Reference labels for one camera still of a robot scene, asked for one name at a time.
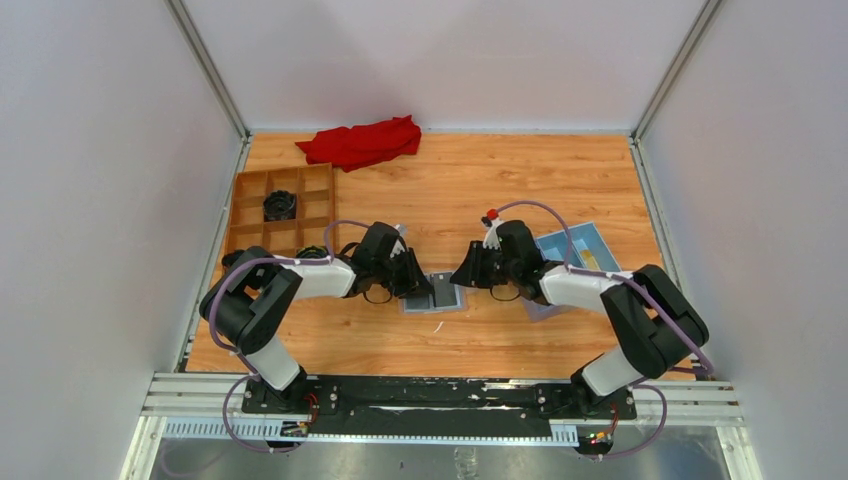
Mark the red cloth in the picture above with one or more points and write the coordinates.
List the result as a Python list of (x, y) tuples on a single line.
[(360, 146)]

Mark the aluminium frame rail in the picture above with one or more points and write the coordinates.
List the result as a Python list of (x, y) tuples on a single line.
[(207, 406)]

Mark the blue plastic box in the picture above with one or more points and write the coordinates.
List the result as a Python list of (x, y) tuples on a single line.
[(588, 250)]

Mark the blue yellow coiled item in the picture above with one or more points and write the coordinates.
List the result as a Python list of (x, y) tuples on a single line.
[(312, 252)]

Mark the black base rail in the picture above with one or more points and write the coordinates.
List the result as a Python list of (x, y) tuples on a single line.
[(432, 407)]

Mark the brown compartment tray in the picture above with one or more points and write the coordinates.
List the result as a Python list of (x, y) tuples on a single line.
[(314, 186)]

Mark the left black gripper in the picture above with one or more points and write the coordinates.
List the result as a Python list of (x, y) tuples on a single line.
[(421, 285)]

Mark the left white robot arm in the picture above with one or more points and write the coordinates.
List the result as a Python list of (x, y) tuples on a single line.
[(245, 308)]

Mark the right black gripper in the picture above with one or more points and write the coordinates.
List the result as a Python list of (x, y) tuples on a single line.
[(471, 272)]

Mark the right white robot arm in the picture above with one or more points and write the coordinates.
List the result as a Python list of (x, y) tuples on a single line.
[(655, 326)]

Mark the black round part upper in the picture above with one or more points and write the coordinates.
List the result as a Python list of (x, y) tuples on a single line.
[(279, 205)]

